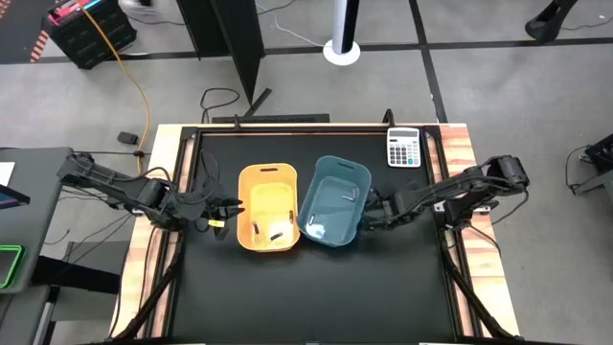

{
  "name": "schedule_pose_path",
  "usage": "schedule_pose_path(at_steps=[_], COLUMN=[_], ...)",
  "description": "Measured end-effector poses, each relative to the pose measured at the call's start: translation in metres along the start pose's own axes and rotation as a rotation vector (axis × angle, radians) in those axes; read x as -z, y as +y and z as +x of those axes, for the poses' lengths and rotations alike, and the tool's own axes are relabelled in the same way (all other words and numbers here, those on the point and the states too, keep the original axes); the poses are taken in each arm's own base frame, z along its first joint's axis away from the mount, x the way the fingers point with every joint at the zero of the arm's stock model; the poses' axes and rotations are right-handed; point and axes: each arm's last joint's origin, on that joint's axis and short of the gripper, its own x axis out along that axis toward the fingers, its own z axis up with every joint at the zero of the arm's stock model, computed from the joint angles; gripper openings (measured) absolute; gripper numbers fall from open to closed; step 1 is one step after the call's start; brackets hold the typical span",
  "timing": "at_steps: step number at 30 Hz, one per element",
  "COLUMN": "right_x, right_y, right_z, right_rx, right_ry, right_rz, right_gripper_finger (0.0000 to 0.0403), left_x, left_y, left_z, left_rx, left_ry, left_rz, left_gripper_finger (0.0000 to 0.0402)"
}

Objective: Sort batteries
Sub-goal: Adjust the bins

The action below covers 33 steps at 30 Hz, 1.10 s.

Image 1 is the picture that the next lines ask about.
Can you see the white paper sheet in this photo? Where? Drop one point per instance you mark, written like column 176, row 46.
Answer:
column 6, row 173

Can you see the black floor base plate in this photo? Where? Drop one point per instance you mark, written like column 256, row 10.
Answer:
column 268, row 118

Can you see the black divider panel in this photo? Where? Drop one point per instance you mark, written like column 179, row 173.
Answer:
column 230, row 29

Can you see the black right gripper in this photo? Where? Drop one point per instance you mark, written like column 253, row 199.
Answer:
column 387, row 210

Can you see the black table clamp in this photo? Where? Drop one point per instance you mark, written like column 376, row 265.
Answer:
column 237, row 123
column 388, row 117

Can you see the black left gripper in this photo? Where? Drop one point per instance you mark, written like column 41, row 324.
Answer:
column 216, row 208

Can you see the black power adapter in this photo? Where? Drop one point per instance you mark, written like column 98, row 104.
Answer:
column 128, row 138

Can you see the blue plastic bin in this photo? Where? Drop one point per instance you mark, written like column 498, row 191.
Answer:
column 335, row 211

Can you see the green-framed tablet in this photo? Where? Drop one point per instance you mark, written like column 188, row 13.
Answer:
column 9, row 268

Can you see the yellow plastic bin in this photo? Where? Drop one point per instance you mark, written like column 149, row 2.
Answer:
column 268, row 191

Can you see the white desk calculator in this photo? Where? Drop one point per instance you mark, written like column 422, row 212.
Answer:
column 403, row 147

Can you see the white pole with round base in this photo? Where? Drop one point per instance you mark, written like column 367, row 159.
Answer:
column 341, row 52

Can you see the black diagonal frame strut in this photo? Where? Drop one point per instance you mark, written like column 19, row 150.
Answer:
column 479, row 306
column 143, row 306

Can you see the dark tablet on desk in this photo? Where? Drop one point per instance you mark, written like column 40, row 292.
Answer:
column 12, row 197

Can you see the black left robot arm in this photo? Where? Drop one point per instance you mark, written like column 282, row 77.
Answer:
column 139, row 191

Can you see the black orange-striped floor mat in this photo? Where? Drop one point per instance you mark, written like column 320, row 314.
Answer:
column 19, row 29

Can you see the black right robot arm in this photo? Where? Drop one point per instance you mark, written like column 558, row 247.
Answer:
column 460, row 191

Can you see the black table mat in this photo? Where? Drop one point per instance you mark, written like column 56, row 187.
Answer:
column 311, row 297

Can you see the small dark battery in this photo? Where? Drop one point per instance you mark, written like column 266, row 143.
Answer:
column 276, row 236
column 290, row 216
column 256, row 227

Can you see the gray work desk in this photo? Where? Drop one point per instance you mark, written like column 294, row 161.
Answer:
column 38, row 225

